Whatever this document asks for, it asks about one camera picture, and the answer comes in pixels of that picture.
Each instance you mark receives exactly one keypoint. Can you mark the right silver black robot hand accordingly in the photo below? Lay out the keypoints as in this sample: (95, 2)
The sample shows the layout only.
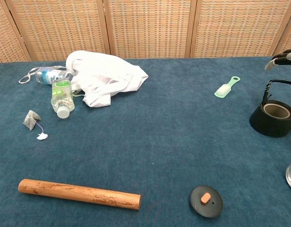
(286, 58)

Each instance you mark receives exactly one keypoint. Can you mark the black cast iron teapot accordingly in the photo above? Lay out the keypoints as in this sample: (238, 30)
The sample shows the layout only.
(266, 125)

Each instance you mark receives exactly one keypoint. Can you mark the white cloth bag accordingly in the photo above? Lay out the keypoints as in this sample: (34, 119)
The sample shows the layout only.
(100, 71)

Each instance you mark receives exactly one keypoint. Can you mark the mint green scoop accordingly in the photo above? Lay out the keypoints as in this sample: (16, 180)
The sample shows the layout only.
(222, 91)

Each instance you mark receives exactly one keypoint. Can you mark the woven bamboo folding screen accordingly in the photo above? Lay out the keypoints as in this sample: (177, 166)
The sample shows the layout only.
(145, 26)

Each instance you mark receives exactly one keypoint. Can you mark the blue felt table cover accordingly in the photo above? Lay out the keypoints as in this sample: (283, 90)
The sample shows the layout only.
(145, 146)

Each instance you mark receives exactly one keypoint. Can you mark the clear bottle green label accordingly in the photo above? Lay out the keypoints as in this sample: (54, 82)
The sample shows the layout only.
(62, 97)

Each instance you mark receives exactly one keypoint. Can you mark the clear bottle blue label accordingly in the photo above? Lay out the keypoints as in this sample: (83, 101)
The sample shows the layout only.
(48, 75)

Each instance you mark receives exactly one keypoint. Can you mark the wooden rolling stick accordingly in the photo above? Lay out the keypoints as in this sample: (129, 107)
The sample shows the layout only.
(79, 194)

